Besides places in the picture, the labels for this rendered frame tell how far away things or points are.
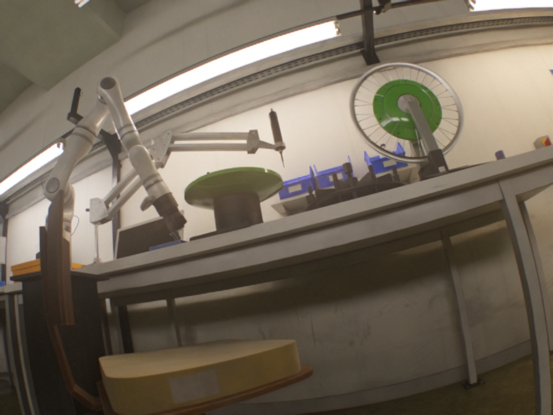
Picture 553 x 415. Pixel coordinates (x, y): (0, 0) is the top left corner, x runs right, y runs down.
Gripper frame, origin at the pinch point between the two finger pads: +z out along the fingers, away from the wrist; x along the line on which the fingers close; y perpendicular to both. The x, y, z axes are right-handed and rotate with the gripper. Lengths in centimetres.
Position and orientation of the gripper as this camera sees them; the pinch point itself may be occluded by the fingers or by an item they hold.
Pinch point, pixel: (183, 247)
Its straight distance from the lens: 102.7
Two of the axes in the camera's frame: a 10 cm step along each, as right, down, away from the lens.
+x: -5.5, 3.5, 7.6
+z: 5.4, 8.4, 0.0
